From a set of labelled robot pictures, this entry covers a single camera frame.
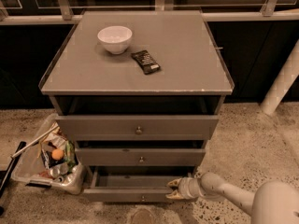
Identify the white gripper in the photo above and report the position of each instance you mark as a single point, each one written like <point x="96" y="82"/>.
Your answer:
<point x="186" y="188"/>

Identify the grey bottom drawer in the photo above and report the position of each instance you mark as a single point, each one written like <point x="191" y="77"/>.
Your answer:
<point x="128" y="184"/>

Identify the grey drawer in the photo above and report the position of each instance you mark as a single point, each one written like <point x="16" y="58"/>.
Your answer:
<point x="140" y="153"/>
<point x="137" y="127"/>
<point x="128" y="184"/>

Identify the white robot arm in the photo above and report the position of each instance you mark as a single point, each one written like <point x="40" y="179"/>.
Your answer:
<point x="274" y="202"/>

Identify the grey middle drawer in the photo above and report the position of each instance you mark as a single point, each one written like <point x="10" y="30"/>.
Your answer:
<point x="140" y="153"/>

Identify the grey drawer cabinet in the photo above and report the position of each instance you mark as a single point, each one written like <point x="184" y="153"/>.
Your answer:
<point x="138" y="93"/>

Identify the grey top drawer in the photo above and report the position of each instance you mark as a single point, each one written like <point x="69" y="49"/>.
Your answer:
<point x="137" y="127"/>

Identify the green snack packet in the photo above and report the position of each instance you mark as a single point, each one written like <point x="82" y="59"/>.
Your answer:
<point x="69" y="155"/>

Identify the silver can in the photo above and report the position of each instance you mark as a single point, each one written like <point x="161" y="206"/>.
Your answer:
<point x="57" y="170"/>

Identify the orange fruit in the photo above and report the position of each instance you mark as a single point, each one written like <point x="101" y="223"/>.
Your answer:
<point x="57" y="154"/>

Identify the black snack bar wrapper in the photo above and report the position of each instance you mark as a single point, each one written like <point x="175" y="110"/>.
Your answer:
<point x="146" y="62"/>

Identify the clear plastic storage bin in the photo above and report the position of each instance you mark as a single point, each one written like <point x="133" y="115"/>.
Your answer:
<point x="31" y="170"/>

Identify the black snack packet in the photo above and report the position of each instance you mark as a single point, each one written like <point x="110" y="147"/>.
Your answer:
<point x="48" y="160"/>

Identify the white ceramic bowl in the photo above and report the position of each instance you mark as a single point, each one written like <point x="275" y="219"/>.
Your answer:
<point x="115" y="39"/>

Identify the white diagonal pole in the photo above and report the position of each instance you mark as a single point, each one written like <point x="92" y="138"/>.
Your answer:
<point x="284" y="80"/>

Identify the metal railing frame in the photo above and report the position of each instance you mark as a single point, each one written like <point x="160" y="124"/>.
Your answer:
<point x="32" y="12"/>

